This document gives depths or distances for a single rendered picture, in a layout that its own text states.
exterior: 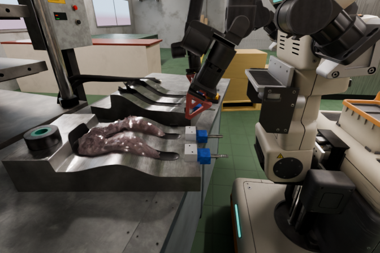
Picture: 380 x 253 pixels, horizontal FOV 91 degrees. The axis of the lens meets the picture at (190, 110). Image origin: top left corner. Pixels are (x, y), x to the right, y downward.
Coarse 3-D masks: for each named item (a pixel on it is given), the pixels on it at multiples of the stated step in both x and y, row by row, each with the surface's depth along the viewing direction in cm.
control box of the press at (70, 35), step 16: (48, 0) 100; (64, 0) 109; (80, 0) 119; (32, 16) 101; (64, 16) 110; (80, 16) 120; (32, 32) 106; (64, 32) 111; (80, 32) 122; (64, 48) 112; (80, 96) 134
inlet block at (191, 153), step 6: (186, 144) 58; (192, 144) 58; (186, 150) 55; (192, 150) 55; (198, 150) 57; (204, 150) 57; (186, 156) 54; (192, 156) 54; (198, 156) 54; (204, 156) 54; (210, 156) 54; (216, 156) 56; (222, 156) 56; (204, 162) 55; (210, 162) 55
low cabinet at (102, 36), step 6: (96, 36) 517; (102, 36) 517; (108, 36) 517; (114, 36) 517; (120, 36) 517; (126, 36) 517; (132, 36) 517; (138, 36) 517; (144, 36) 517; (150, 36) 541; (156, 36) 595
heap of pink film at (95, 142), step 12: (120, 120) 65; (132, 120) 63; (144, 120) 67; (96, 132) 61; (108, 132) 62; (144, 132) 62; (156, 132) 64; (84, 144) 56; (96, 144) 55; (108, 144) 54; (120, 144) 52; (132, 144) 53; (144, 144) 55; (156, 156) 55
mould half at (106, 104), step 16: (144, 80) 101; (112, 96) 83; (128, 96) 83; (160, 96) 94; (96, 112) 90; (112, 112) 87; (128, 112) 84; (144, 112) 81; (160, 112) 79; (176, 112) 76; (192, 112) 77
